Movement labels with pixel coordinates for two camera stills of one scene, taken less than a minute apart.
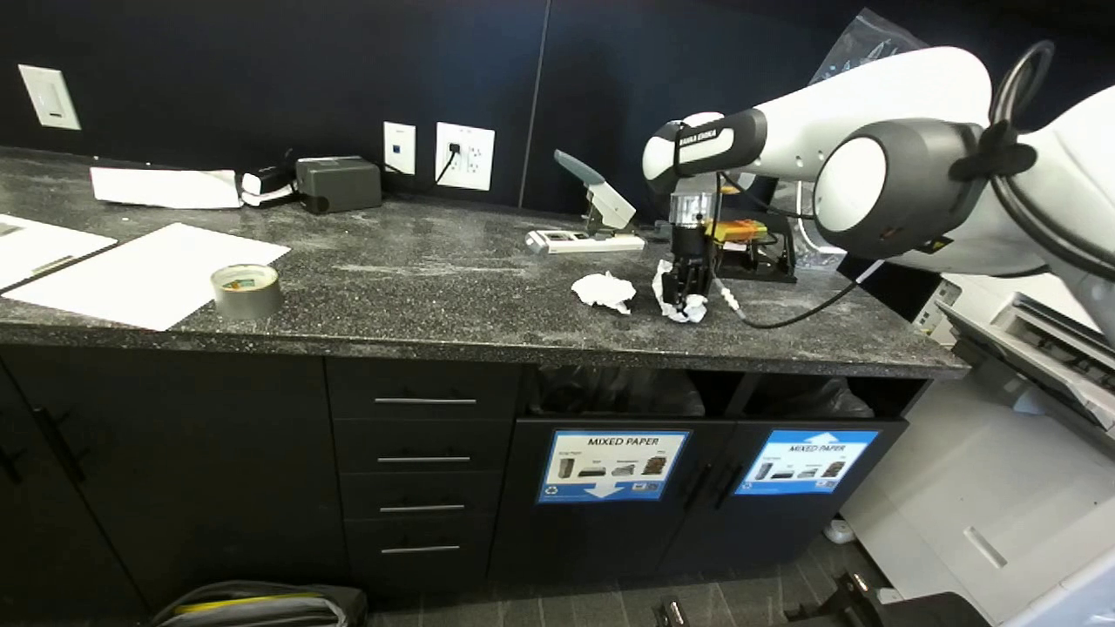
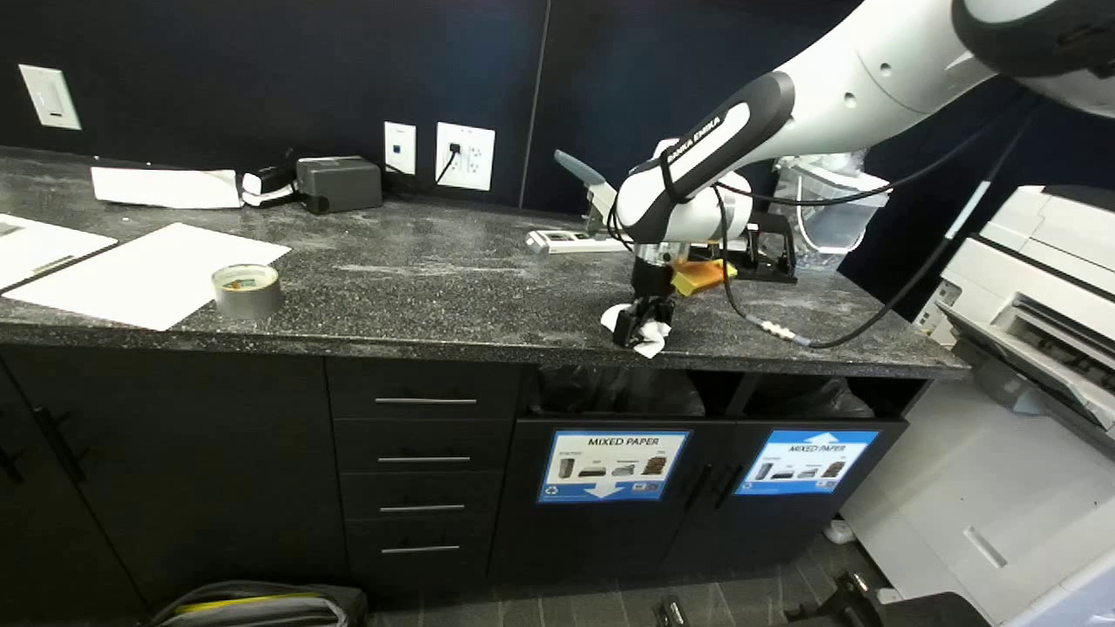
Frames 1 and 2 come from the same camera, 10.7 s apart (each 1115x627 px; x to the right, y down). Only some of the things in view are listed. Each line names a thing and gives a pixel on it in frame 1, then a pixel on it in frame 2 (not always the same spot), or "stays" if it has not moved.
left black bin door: (601, 502) stays
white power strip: (164, 185) stays
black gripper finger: (699, 275) to (661, 308)
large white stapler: (603, 207) stays
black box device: (338, 181) stays
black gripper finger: (678, 285) to (630, 326)
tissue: (603, 290) to (653, 332)
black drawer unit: (423, 460) stays
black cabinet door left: (138, 473) stays
